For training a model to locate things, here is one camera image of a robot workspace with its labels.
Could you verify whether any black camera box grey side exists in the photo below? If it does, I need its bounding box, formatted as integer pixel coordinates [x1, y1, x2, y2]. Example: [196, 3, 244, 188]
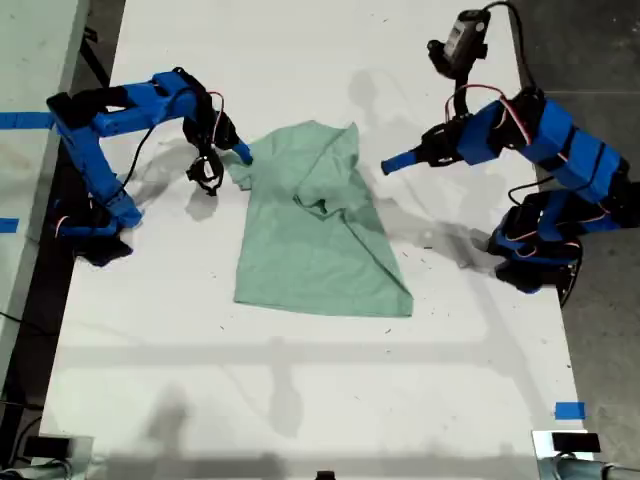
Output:
[427, 8, 491, 79]

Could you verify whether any black camera cable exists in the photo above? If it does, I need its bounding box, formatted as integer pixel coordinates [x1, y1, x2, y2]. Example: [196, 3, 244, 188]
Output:
[484, 0, 536, 94]
[117, 124, 157, 194]

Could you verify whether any long blue tape strip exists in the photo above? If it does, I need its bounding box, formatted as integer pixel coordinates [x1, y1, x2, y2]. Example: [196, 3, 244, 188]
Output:
[0, 111, 55, 132]

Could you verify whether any pale green T-shirt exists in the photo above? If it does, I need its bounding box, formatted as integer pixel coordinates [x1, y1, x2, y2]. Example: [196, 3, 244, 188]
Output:
[225, 119, 416, 320]

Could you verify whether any square blue tape piece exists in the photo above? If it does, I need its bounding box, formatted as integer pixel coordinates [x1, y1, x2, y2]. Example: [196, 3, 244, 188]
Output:
[554, 401, 587, 421]

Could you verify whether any black table strut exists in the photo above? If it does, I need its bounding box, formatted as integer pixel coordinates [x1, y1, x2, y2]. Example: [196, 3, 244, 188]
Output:
[82, 27, 112, 94]

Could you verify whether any pale side table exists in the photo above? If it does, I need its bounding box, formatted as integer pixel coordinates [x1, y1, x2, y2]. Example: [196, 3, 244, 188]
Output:
[0, 0, 92, 386]

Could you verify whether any black base cable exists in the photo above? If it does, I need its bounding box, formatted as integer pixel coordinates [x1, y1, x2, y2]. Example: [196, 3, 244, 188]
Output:
[558, 239, 585, 309]

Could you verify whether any black camera box white label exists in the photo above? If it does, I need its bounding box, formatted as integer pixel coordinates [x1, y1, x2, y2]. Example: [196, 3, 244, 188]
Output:
[185, 154, 222, 197]

